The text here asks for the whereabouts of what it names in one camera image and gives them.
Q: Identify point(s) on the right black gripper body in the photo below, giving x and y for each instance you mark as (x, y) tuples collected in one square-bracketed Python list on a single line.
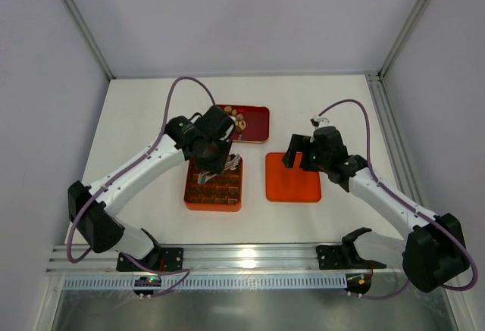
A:
[(299, 149)]

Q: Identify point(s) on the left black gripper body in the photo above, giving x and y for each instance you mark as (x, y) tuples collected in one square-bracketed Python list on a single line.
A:
[(218, 161)]

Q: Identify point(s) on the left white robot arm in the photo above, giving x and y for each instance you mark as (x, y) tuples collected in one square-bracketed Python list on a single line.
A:
[(93, 208)]

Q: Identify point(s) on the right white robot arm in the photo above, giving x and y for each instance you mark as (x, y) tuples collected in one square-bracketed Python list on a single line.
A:
[(433, 249)]

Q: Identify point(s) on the orange box lid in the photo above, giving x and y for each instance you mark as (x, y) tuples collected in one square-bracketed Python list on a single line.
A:
[(290, 185)]

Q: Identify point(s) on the orange compartment box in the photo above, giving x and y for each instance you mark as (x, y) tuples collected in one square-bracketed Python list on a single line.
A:
[(220, 193)]

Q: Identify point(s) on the dark red metal tray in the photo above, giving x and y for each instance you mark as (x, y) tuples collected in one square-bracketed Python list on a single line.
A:
[(257, 119)]

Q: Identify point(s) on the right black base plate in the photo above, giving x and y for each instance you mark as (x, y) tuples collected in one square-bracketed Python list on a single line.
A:
[(330, 257)]

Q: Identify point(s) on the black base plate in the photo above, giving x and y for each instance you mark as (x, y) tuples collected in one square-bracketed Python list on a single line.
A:
[(330, 257), (172, 258)]

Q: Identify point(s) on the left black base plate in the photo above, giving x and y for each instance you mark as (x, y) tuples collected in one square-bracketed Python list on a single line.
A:
[(172, 258)]

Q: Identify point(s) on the aluminium mounting rail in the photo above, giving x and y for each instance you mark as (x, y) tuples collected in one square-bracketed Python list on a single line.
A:
[(212, 257)]

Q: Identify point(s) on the slotted cable duct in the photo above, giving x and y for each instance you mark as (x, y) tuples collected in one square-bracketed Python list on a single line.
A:
[(198, 281)]

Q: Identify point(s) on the right aluminium frame post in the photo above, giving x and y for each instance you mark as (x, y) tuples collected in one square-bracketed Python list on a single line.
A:
[(411, 21)]

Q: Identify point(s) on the aluminium frame post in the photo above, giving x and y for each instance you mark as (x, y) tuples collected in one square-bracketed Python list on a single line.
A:
[(88, 37), (411, 21)]

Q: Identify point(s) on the left aluminium frame post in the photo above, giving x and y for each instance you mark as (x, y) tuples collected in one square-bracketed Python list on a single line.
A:
[(88, 37)]

